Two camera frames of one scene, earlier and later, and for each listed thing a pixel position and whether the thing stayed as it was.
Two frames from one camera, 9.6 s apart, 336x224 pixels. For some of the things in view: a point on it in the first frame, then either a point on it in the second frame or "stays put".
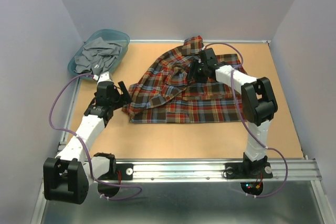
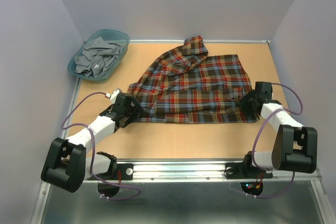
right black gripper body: x=198 y=73 → x=247 y=102
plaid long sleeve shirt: x=163 y=93 stays put
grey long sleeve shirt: x=97 y=57 stays put
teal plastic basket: x=102 y=52 stays put
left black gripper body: x=116 y=102 → x=132 y=113
